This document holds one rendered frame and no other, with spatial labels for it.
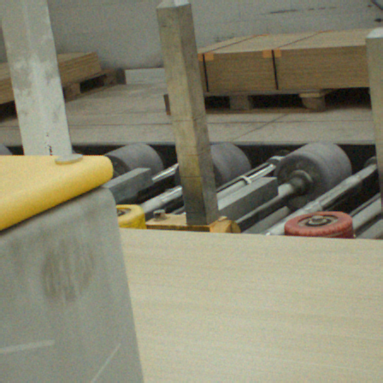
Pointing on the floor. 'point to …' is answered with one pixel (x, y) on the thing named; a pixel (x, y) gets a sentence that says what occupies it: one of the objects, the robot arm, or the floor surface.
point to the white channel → (34, 77)
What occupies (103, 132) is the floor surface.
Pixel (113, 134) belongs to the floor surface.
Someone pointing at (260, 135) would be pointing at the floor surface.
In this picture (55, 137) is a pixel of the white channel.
